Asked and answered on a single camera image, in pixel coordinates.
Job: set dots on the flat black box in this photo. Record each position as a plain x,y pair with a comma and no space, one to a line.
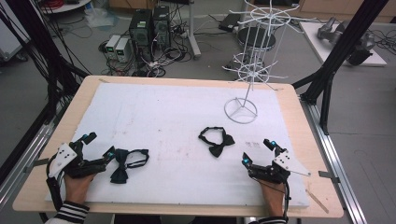
229,22

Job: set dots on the white desk leg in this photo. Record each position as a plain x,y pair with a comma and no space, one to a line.
193,31

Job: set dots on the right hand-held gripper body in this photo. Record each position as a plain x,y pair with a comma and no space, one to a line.
281,163

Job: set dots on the large black computer tower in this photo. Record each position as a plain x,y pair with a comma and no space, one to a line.
141,34

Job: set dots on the person's right hand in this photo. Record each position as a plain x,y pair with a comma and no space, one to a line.
274,199

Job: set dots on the person's left striped sleeve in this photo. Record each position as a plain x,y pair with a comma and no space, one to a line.
71,213

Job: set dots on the person's right striped sleeve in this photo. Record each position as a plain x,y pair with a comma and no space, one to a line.
271,220

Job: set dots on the round white table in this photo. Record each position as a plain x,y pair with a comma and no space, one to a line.
65,6

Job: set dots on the white power supply unit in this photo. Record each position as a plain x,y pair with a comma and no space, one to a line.
122,49
112,43

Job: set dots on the black bow tie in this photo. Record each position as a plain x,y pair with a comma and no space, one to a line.
219,144
120,169

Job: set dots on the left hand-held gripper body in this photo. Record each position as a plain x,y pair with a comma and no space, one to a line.
62,157

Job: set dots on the grey metal clamp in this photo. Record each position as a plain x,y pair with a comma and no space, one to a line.
37,164
328,176

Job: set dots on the slim black computer tower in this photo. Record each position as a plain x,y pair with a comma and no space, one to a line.
162,26

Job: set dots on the person's left hand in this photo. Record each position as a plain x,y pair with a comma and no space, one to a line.
77,189

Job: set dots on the black metal frame strut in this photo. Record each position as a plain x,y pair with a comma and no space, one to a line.
339,53

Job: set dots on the person's striped sleeve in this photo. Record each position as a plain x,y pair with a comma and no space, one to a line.
271,220
71,213

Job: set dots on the thin wooden stick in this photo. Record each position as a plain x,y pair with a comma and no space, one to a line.
317,201

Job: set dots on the white foam mat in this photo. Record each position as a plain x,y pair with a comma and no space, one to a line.
174,112

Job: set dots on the black round stool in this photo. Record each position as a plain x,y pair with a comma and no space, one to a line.
257,39

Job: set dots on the light wooden table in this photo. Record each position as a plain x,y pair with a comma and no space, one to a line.
311,137

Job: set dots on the white floor board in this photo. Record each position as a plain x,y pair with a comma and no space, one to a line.
314,40

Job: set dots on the clear plastic bag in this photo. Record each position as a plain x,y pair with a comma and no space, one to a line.
99,17

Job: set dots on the aluminium rail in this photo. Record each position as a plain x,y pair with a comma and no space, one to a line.
336,161
28,155

